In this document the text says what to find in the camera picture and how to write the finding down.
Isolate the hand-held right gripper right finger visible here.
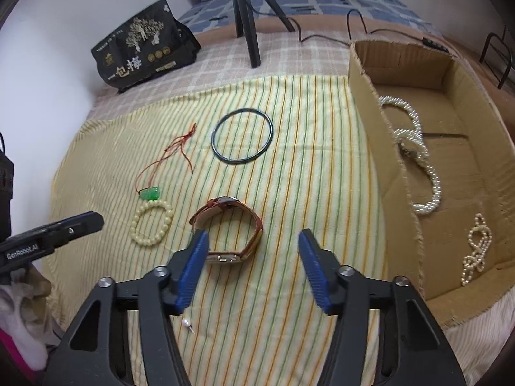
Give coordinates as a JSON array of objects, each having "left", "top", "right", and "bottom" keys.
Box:
[{"left": 298, "top": 228, "right": 467, "bottom": 386}]

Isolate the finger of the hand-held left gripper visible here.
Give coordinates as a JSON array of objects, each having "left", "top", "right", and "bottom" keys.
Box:
[{"left": 0, "top": 211, "right": 105, "bottom": 277}]

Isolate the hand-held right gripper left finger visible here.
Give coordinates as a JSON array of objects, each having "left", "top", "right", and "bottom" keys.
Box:
[{"left": 42, "top": 229, "right": 210, "bottom": 386}]

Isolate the brown leather wrist watch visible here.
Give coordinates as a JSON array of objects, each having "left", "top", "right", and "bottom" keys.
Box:
[{"left": 189, "top": 196, "right": 265, "bottom": 265}]

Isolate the cardboard box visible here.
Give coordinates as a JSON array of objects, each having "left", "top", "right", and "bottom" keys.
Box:
[{"left": 347, "top": 38, "right": 515, "bottom": 329}]

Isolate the person's left hand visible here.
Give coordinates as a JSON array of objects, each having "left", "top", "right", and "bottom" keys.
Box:
[{"left": 0, "top": 266, "right": 54, "bottom": 371}]

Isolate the yellow striped cloth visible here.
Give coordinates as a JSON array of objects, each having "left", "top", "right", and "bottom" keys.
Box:
[{"left": 42, "top": 73, "right": 389, "bottom": 386}]

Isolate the dark green bangle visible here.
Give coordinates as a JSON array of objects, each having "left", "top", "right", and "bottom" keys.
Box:
[{"left": 211, "top": 107, "right": 275, "bottom": 166}]

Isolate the black snack bag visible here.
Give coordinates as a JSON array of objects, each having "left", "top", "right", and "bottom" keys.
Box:
[{"left": 91, "top": 0, "right": 202, "bottom": 94}]

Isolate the beige checked blanket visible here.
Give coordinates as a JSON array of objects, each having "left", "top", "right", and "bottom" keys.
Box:
[{"left": 86, "top": 18, "right": 515, "bottom": 386}]

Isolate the black tripod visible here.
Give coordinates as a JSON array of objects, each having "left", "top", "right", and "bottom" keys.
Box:
[{"left": 212, "top": 0, "right": 297, "bottom": 69}]

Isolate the black metal rack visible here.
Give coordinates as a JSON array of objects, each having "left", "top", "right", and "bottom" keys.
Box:
[{"left": 479, "top": 24, "right": 515, "bottom": 90}]

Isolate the cream bead bracelet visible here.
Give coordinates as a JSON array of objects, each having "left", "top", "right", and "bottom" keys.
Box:
[{"left": 129, "top": 200, "right": 174, "bottom": 247}]

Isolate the red cord jade pendant necklace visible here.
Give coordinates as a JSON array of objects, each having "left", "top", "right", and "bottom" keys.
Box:
[{"left": 135, "top": 122, "right": 198, "bottom": 202}]

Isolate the long pearl necklace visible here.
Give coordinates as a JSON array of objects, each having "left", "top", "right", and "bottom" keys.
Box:
[{"left": 379, "top": 95, "right": 443, "bottom": 215}]

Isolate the short pearl bracelet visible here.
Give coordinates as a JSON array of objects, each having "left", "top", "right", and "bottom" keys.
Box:
[{"left": 461, "top": 213, "right": 494, "bottom": 286}]

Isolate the black cable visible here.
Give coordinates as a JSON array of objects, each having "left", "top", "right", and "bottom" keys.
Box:
[{"left": 295, "top": 8, "right": 449, "bottom": 52}]

